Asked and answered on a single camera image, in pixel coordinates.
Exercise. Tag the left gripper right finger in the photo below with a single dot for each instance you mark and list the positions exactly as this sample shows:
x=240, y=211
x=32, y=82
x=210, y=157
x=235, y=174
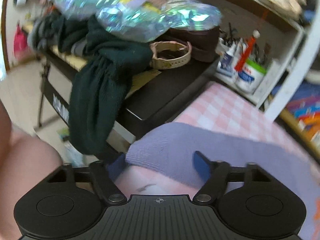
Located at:
x=214, y=175

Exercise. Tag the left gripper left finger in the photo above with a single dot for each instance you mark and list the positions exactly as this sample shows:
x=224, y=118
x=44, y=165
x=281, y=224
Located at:
x=103, y=177

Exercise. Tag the purple and mauve sweater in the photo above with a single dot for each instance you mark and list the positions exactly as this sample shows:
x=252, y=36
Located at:
x=169, y=150

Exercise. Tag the pink cartoon table mat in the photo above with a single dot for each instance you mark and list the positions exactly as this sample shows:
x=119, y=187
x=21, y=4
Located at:
x=219, y=110

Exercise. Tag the person's leg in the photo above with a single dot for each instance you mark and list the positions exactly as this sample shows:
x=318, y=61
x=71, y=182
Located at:
x=25, y=161

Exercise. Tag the black piano keyboard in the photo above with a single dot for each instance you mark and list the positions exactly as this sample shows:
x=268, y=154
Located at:
x=157, y=101

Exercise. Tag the dark green garment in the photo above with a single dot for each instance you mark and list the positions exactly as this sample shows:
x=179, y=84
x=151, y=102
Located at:
x=102, y=85

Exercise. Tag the white plastic tub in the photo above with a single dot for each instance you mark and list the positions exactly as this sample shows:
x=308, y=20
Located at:
x=250, y=77

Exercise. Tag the white bookshelf unit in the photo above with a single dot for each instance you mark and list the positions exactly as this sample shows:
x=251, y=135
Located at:
x=293, y=48

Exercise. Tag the dark maroon bag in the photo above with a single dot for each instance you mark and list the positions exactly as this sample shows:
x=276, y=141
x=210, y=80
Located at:
x=203, y=42

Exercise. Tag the iridescent plastic bag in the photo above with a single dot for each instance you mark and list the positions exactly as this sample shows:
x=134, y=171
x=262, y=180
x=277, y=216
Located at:
x=143, y=20

